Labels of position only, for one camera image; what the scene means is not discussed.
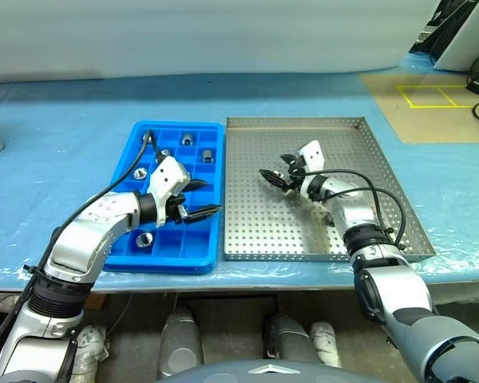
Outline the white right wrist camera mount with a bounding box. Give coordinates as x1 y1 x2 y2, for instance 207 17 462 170
291 139 327 197

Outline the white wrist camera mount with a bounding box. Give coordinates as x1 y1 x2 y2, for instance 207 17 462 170
149 156 192 228
291 139 327 197

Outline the dark grey rounded robot leg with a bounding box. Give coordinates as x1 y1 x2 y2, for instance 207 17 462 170
264 313 320 364
159 310 204 378

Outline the perforated metal tray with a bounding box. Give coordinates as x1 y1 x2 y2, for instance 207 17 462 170
222 116 437 263

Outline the blue compartment tray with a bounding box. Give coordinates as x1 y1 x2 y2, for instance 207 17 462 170
102 120 225 275

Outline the white and black device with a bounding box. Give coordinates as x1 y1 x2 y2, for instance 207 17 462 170
407 0 479 71

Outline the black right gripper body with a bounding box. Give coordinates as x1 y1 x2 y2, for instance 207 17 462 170
287 159 308 189

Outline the grey robot torso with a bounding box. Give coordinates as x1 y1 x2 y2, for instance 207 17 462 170
155 360 384 383

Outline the tan mat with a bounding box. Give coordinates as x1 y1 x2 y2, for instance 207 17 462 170
361 71 479 144

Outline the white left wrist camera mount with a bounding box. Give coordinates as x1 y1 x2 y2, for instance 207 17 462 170
149 156 192 228

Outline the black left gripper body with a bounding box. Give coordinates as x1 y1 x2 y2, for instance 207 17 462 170
165 193 189 223

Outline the white shoe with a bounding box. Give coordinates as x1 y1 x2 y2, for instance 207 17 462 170
309 321 342 368
69 325 107 376

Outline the metal nut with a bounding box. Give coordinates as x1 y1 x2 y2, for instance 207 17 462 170
135 231 156 249

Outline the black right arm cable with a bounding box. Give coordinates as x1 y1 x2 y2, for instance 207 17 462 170
303 170 408 252

